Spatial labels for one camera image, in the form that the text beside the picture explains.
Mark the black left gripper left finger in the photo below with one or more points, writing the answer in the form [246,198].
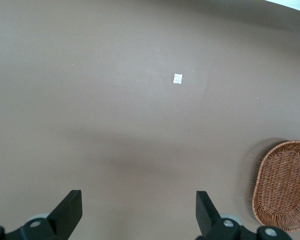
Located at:
[65,217]

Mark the brown table cover sheet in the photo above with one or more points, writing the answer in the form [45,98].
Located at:
[115,100]

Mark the brown wicker basket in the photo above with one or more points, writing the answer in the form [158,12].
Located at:
[285,185]

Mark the small square tape patch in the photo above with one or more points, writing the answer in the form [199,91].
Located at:
[177,79]

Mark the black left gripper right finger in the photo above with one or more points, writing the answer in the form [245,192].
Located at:
[210,220]

